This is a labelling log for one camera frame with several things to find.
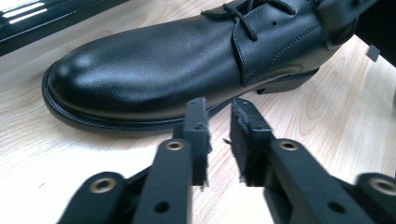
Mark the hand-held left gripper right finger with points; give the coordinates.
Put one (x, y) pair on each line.
(289, 183)

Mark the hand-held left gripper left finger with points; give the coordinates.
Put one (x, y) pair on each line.
(169, 183)

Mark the black leather lace-up shoe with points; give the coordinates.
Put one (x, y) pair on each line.
(155, 71)

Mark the grey tape piece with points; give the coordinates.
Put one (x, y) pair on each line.
(373, 53)

